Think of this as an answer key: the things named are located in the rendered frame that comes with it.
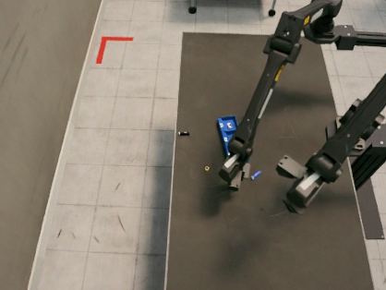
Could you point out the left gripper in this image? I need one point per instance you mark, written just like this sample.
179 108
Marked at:
298 210

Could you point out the blue bin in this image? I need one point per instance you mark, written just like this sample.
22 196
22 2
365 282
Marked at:
226 133

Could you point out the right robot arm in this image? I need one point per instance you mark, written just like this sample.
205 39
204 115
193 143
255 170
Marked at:
286 41

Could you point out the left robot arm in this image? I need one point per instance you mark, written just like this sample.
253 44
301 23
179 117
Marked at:
351 133

